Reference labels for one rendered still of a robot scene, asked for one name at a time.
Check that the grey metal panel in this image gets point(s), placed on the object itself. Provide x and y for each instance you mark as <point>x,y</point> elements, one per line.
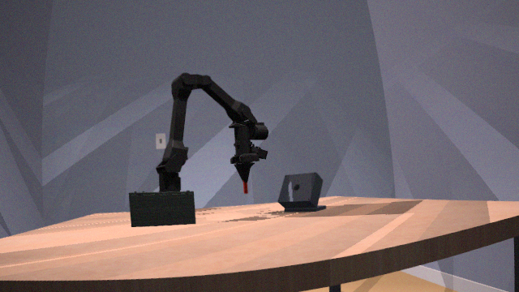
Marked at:
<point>301,192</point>

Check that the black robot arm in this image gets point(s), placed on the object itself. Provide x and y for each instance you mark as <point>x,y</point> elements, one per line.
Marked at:
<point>175,155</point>

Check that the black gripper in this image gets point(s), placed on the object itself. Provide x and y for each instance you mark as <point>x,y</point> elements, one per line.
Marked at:
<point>243,159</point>

